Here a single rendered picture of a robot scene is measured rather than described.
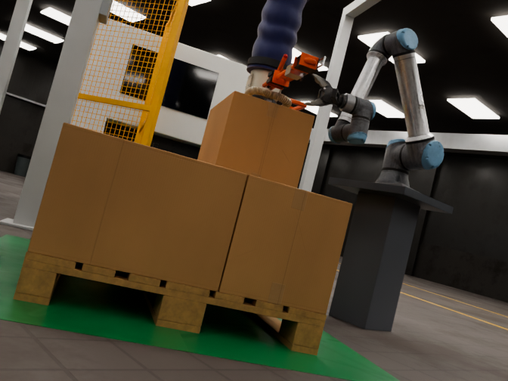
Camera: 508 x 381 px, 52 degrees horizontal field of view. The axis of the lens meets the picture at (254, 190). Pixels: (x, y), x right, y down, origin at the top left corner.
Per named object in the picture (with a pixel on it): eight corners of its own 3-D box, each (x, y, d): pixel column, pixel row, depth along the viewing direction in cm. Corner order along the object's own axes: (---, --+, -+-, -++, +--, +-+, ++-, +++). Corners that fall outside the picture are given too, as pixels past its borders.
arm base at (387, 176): (383, 191, 304) (387, 175, 306) (414, 193, 292) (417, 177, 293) (369, 182, 290) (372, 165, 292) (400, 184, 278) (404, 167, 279)
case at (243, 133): (192, 178, 288) (210, 109, 290) (259, 196, 298) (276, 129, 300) (212, 176, 230) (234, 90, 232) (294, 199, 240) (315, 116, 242)
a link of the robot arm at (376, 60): (371, 35, 286) (321, 136, 268) (388, 29, 276) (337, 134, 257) (385, 48, 291) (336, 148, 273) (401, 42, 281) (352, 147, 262)
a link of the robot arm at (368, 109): (376, 119, 253) (379, 100, 255) (353, 112, 250) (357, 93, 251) (366, 123, 262) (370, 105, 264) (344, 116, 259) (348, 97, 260)
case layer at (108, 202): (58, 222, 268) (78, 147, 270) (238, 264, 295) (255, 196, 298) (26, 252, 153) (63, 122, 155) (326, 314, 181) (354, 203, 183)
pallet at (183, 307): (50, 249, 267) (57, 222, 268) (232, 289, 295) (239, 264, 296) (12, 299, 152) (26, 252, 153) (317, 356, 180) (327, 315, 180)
